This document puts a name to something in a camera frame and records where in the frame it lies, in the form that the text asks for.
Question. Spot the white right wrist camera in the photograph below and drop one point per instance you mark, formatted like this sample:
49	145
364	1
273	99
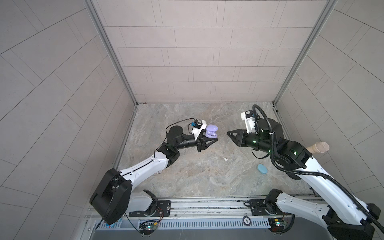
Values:
249	118

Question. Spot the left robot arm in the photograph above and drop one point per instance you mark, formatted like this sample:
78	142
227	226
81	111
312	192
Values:
114	196

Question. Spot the aluminium corner frame post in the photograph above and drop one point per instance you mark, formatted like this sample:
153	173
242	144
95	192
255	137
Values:
323	17
90	6

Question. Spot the left green circuit board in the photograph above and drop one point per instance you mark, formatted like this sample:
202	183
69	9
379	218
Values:
148	227

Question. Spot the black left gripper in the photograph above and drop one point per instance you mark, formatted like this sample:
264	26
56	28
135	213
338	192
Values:
195	143

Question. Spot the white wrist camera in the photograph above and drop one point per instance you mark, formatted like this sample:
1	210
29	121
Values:
198	128
249	118

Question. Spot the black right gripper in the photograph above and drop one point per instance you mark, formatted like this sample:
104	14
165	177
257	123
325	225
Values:
240	136

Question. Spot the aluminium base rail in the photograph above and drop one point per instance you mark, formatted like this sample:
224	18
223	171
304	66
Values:
233	207

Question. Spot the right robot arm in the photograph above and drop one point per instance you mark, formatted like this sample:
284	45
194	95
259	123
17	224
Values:
343	215

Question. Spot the light blue earbud charging case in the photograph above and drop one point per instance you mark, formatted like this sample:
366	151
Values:
262	169

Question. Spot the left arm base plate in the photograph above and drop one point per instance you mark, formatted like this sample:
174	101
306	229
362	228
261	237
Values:
162	209

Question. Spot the green circuit board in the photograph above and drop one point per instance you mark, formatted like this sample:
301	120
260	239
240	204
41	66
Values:
276	225
148	227

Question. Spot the aluminium corner frame post right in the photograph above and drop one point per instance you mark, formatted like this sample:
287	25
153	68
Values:
323	17

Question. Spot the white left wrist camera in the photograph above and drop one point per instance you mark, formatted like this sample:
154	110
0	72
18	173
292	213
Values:
198	128

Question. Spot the right green circuit board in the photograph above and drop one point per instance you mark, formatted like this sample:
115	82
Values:
276	225

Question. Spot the beige wooden handle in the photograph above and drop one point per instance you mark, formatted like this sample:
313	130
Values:
318	148

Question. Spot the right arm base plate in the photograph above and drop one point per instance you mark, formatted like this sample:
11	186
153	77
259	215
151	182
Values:
263	208

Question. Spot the purple earbud charging case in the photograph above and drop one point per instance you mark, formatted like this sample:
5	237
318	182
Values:
211	131

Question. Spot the aluminium corner frame post left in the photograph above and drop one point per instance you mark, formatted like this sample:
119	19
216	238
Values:
90	6

